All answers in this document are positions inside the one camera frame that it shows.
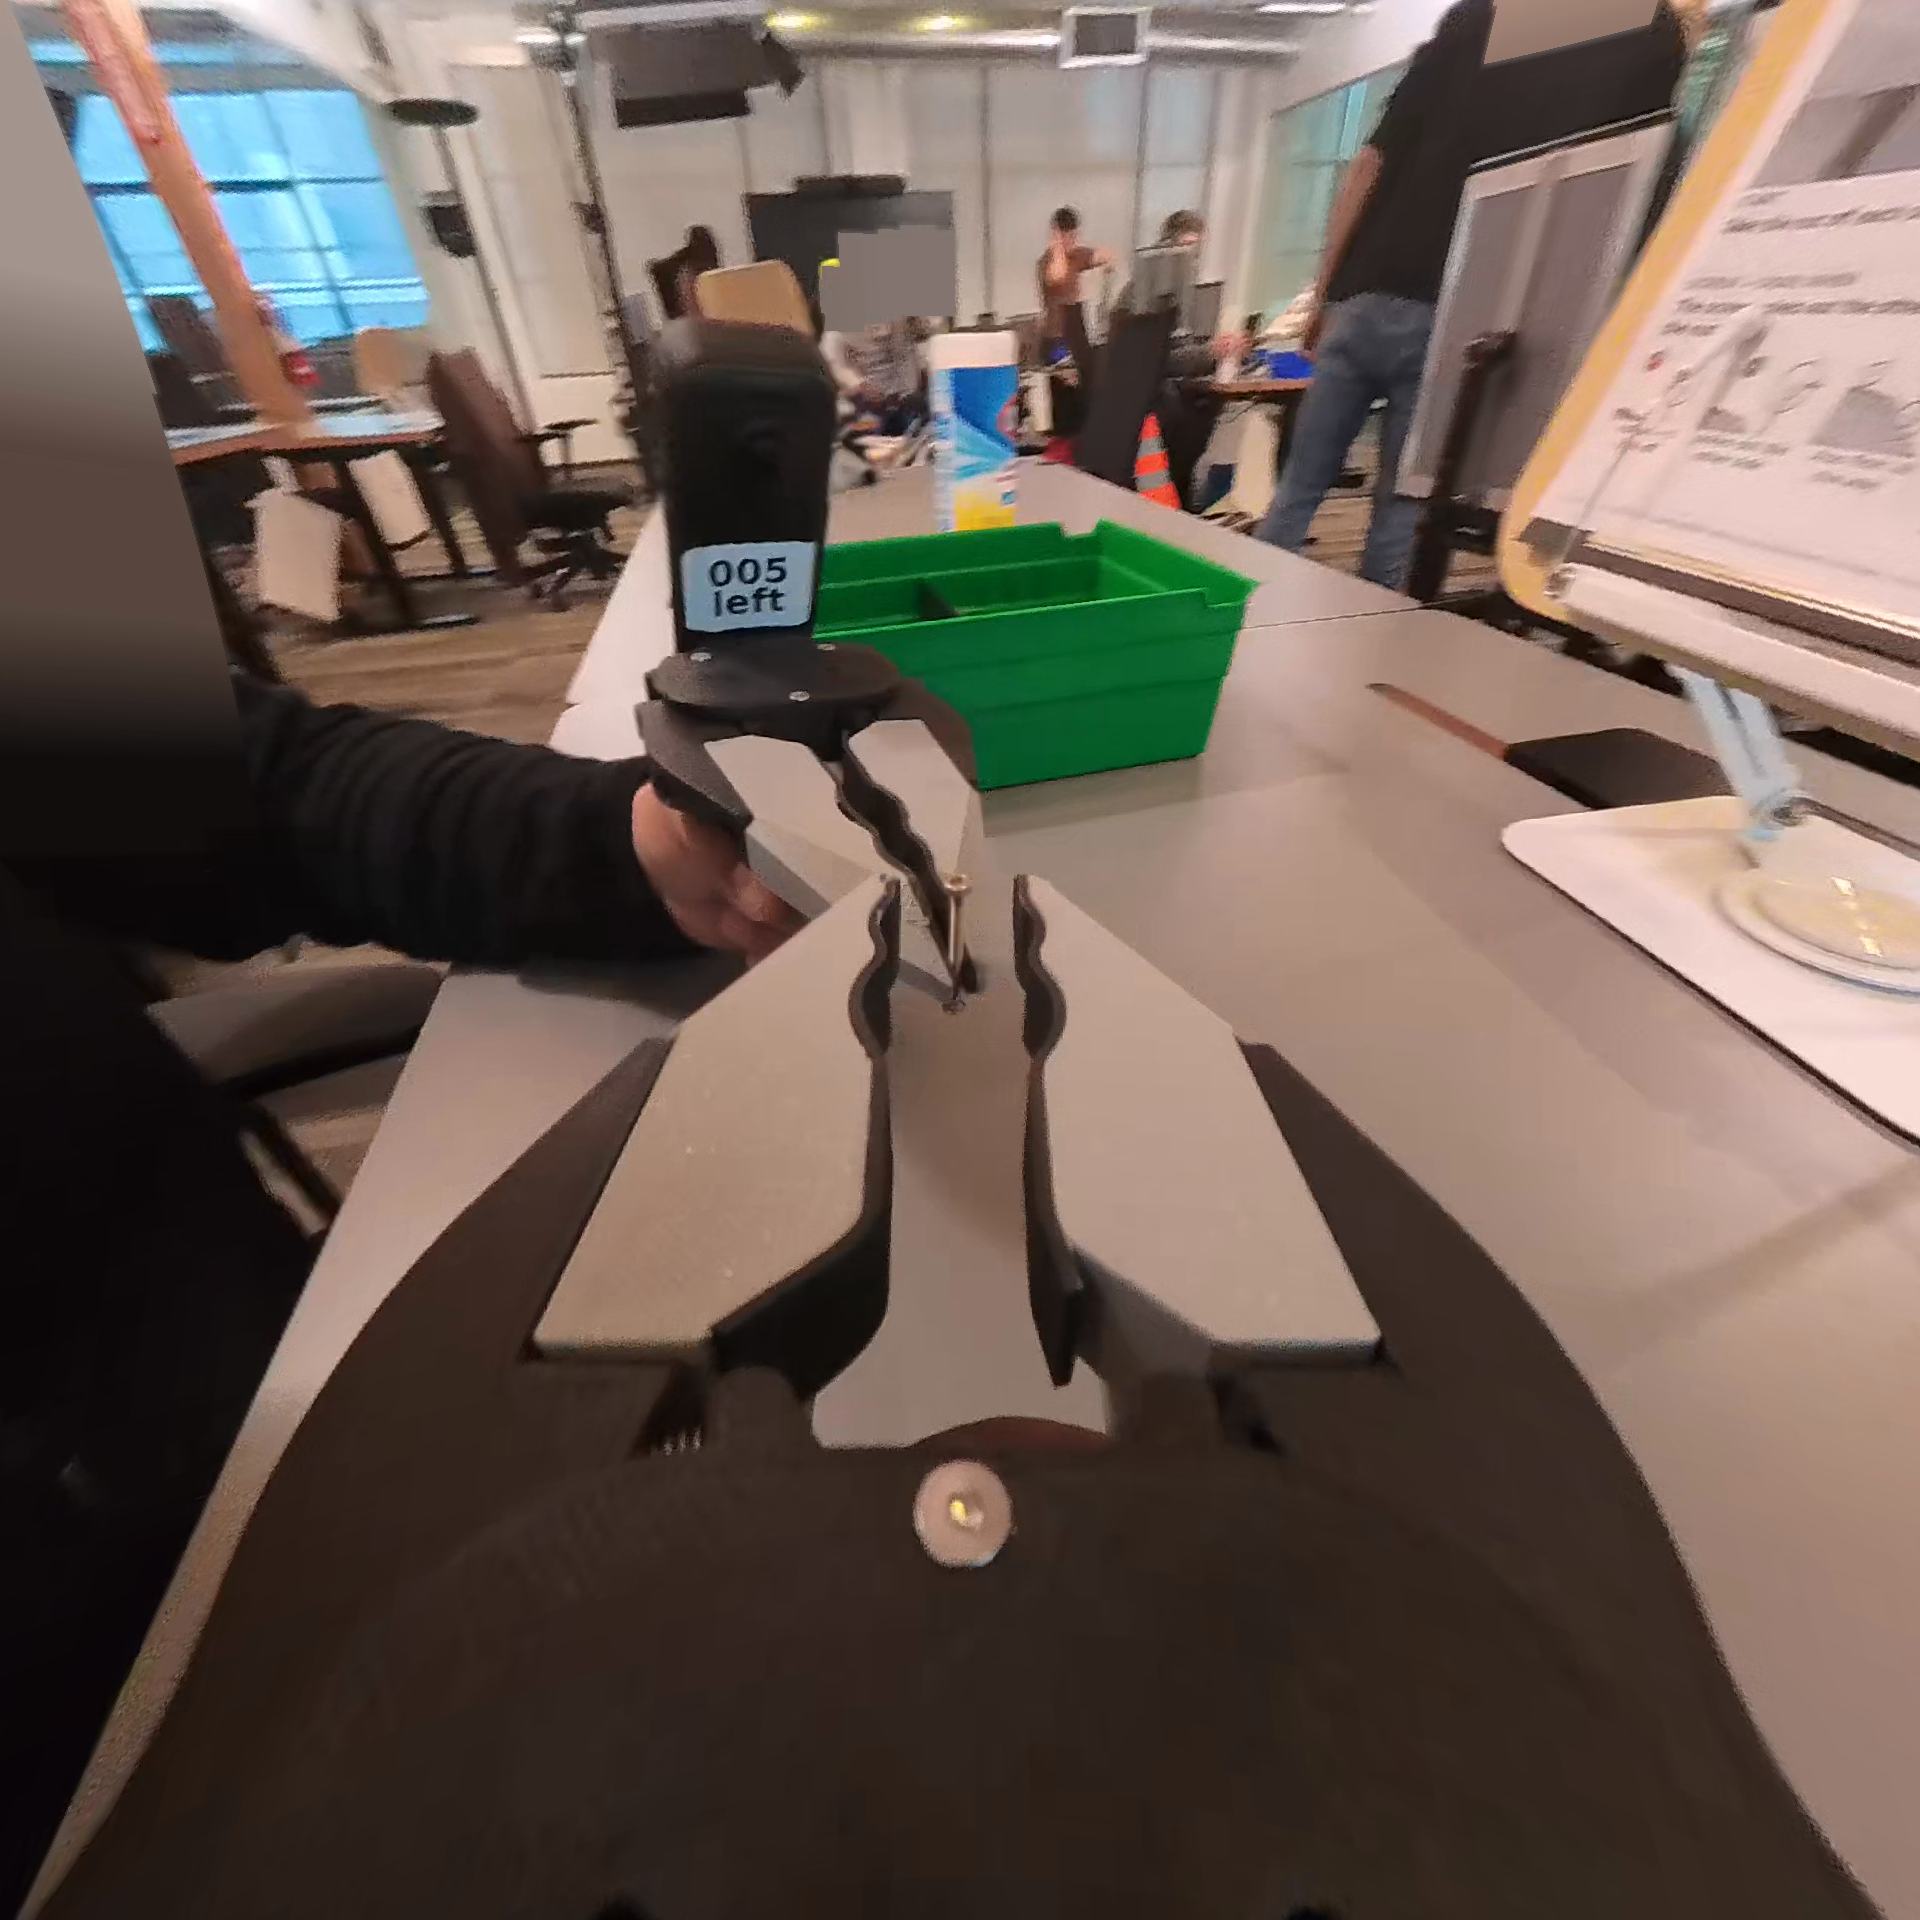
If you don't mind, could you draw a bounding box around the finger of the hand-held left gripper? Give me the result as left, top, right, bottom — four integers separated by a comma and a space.
835, 717, 993, 985
702, 734, 973, 1005

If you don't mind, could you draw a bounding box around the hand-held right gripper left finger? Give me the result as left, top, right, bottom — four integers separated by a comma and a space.
531, 877, 906, 1405

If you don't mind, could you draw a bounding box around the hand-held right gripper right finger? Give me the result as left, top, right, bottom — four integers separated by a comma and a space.
1013, 873, 1386, 1387

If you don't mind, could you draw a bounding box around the small metal bolt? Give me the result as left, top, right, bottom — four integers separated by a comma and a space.
923, 873, 982, 1001

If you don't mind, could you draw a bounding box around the person's left forearm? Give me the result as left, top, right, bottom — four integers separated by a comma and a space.
227, 675, 674, 959

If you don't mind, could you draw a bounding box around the person's left hand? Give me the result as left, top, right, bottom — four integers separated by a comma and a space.
628, 781, 799, 951

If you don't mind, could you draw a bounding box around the green plastic bin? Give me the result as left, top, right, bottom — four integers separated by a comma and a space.
813, 515, 1265, 793

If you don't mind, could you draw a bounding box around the white wipes canister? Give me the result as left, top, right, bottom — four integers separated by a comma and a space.
927, 333, 1029, 536

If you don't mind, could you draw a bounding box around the black office chair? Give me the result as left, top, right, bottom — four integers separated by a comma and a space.
432, 350, 628, 601

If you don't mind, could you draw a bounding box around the black ceiling monitor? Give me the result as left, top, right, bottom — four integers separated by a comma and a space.
605, 17, 808, 132

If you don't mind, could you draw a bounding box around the wooden top desk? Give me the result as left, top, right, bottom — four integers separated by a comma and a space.
166, 411, 456, 632

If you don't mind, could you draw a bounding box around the office chair with grey armrests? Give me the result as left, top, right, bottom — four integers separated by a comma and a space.
146, 959, 452, 1098

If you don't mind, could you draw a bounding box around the white tray with stand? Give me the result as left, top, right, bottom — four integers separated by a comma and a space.
1507, 793, 1920, 1142

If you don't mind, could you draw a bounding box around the black pad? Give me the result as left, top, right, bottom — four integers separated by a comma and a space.
1507, 734, 1732, 815

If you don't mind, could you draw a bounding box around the person's dark clothed body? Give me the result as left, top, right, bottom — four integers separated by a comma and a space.
0, 852, 323, 1860

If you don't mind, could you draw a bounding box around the grey partition panel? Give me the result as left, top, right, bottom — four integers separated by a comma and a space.
1410, 116, 1686, 601

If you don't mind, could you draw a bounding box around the instruction sheet on clipboard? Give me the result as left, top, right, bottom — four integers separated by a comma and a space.
1497, 0, 1920, 992

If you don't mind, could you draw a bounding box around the black wall screen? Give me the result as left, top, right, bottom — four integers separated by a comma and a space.
745, 186, 957, 300

